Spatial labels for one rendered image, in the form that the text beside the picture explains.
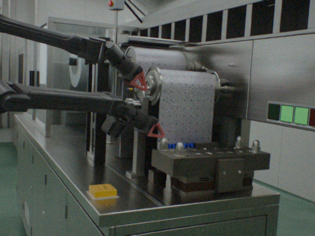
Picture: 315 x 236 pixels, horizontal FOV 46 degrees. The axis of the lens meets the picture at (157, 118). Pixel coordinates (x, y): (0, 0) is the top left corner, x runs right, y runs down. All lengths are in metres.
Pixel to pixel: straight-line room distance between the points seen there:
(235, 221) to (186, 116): 0.42
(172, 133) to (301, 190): 3.23
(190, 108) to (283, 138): 3.26
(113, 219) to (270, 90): 0.69
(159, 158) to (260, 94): 0.44
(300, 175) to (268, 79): 3.17
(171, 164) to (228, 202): 0.23
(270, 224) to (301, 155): 3.05
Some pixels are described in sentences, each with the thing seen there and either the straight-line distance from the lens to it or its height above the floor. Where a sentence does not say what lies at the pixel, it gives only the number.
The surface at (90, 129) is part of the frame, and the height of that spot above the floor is 1.03.
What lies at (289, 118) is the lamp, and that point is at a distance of 1.27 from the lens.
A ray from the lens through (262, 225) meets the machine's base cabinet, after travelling 1.38.
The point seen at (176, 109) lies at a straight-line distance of 1.37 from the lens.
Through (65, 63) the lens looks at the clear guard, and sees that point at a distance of 2.28.
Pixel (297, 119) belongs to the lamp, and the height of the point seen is 1.17.
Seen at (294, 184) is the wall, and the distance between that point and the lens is 4.54.
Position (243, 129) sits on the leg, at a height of 1.07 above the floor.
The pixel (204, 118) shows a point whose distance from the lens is 1.44.
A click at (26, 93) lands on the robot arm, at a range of 1.00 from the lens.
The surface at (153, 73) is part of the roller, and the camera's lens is 1.37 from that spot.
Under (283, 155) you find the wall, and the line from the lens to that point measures 4.61.
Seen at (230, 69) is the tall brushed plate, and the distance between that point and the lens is 1.53.
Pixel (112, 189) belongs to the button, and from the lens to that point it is 1.18.
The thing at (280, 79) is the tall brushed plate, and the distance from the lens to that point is 1.32.
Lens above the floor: 1.27
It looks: 6 degrees down
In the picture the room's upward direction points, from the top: 3 degrees clockwise
